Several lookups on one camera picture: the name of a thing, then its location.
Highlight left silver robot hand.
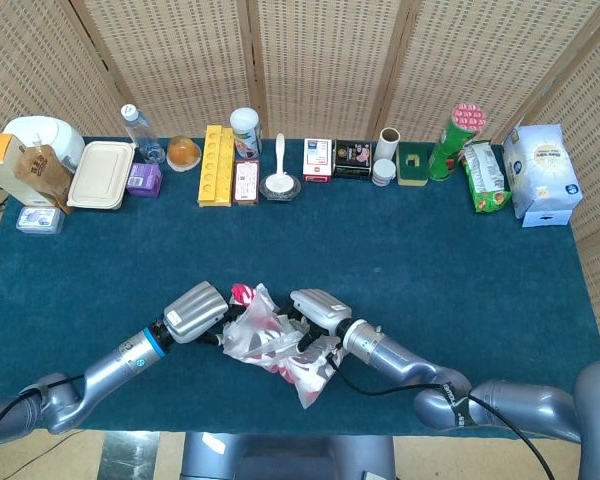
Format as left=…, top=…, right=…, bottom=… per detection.
left=163, top=280, right=246, bottom=346

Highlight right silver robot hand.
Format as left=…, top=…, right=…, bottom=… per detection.
left=279, top=288, right=354, bottom=354

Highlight frosted plastic zip bag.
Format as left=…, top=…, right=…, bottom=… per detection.
left=222, top=282, right=344, bottom=410

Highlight red white patterned clothes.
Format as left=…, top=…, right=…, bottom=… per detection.
left=229, top=283, right=339, bottom=406

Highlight green snack bag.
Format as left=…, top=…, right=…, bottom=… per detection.
left=460, top=139, right=512, bottom=215

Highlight blue table cloth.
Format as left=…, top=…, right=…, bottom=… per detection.
left=0, top=135, right=600, bottom=441

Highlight dark glass bowl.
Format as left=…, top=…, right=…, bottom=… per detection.
left=258, top=172, right=302, bottom=204

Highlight dark red labelled box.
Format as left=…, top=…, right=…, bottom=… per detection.
left=232, top=158, right=261, bottom=206

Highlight small purple box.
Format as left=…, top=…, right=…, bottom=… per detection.
left=126, top=162, right=164, bottom=199

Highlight yellow plastic egg tray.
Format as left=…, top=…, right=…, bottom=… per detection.
left=197, top=124, right=236, bottom=209

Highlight red and white box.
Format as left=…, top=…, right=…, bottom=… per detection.
left=302, top=138, right=334, bottom=184

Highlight small white jar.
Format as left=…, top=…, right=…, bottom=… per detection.
left=371, top=158, right=398, bottom=188

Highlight black printed box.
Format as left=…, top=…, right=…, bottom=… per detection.
left=332, top=139, right=374, bottom=181

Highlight grey robot torso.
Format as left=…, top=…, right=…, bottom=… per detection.
left=179, top=432, right=399, bottom=480

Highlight orange jelly cup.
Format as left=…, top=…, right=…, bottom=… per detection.
left=166, top=134, right=202, bottom=174

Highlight white rice spoon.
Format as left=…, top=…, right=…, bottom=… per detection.
left=263, top=132, right=294, bottom=194

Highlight beige lidded lunch box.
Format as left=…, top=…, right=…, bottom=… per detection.
left=66, top=140, right=137, bottom=211

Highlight green and yellow sponge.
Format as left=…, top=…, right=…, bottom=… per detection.
left=395, top=141, right=431, bottom=188

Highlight white cardboard tube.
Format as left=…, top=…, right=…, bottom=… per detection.
left=378, top=127, right=400, bottom=162

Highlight clear box with purple contents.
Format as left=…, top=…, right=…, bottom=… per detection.
left=15, top=205, right=65, bottom=236

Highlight white printed cylindrical can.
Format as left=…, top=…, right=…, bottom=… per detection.
left=229, top=107, right=263, bottom=161

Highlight clear plastic water bottle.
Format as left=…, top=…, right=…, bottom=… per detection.
left=120, top=103, right=167, bottom=165

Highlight brown paper pouch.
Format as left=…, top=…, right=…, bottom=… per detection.
left=13, top=143, right=76, bottom=215

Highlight green chips tube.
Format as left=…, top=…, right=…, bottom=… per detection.
left=427, top=103, right=488, bottom=182

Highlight white rice cooker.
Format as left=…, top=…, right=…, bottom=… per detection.
left=2, top=115, right=86, bottom=174

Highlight orange and beige carton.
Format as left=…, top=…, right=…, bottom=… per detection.
left=0, top=132, right=49, bottom=207

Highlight woven rattan folding screen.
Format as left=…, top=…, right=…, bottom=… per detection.
left=0, top=0, right=600, bottom=346

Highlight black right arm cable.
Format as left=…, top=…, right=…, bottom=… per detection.
left=324, top=352, right=556, bottom=480

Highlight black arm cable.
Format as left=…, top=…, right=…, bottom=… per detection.
left=0, top=374, right=86, bottom=451
left=324, top=352, right=556, bottom=480

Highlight thin black floor cable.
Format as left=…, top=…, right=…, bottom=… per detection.
left=12, top=429, right=84, bottom=476

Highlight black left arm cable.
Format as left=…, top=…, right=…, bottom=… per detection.
left=0, top=374, right=86, bottom=451

